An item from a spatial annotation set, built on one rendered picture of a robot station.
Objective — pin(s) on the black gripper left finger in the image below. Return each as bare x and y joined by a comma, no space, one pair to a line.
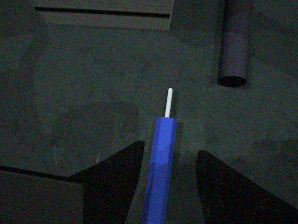
101,194

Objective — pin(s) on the blue stylus with grey tip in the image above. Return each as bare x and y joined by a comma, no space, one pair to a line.
158,182

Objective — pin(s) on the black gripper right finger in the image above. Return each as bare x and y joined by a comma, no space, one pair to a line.
229,197

